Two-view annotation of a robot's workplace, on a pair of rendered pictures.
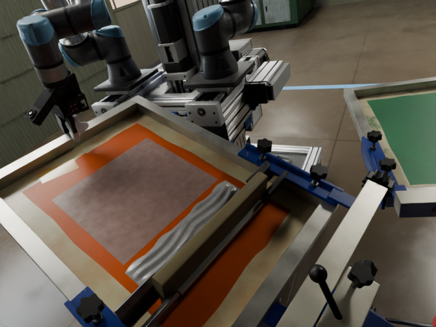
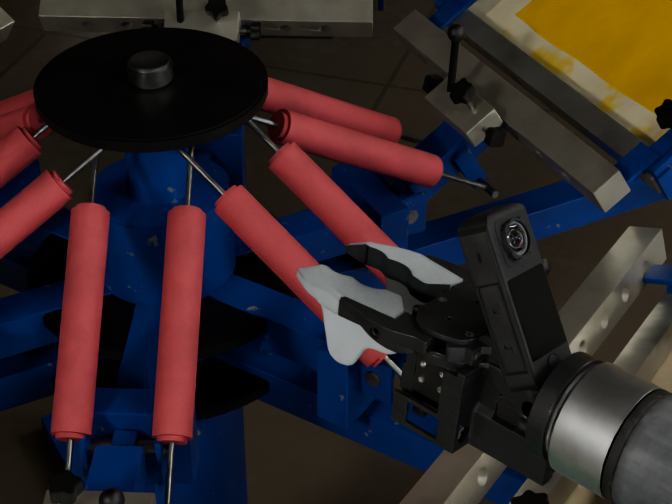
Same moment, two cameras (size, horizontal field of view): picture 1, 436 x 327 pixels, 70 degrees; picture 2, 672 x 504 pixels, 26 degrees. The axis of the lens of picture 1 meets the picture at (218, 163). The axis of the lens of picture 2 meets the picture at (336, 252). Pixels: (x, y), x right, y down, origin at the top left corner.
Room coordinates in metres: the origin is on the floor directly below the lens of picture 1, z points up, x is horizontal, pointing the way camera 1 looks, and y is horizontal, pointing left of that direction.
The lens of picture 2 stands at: (1.61, -0.72, 2.26)
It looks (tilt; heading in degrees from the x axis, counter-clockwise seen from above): 36 degrees down; 165
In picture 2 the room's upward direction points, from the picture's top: straight up
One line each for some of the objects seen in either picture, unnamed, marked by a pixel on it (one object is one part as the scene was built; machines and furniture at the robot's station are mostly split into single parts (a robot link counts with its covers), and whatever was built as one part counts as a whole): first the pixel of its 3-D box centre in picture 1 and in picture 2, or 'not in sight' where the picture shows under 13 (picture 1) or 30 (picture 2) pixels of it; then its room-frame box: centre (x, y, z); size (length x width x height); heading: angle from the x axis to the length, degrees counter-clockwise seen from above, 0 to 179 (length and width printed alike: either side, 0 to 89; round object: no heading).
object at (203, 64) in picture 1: (217, 60); not in sight; (1.23, -0.10, 1.31); 0.15 x 0.15 x 0.10
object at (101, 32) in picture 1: (110, 41); not in sight; (1.50, 0.33, 1.42); 0.13 x 0.12 x 0.14; 99
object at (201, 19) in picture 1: (211, 27); not in sight; (1.24, -0.10, 1.42); 0.13 x 0.12 x 0.14; 123
